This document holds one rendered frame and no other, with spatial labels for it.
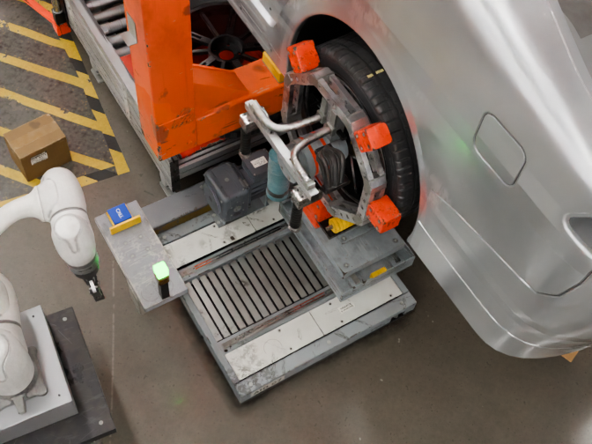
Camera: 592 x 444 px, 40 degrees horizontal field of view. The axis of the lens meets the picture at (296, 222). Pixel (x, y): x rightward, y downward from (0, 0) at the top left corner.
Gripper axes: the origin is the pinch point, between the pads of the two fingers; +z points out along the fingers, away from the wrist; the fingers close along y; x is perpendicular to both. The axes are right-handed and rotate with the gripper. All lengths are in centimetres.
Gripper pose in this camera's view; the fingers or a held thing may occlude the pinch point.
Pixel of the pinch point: (97, 293)
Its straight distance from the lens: 258.8
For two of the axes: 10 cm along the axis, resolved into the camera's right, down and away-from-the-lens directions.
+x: 9.3, -3.2, 2.0
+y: 3.8, 8.0, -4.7
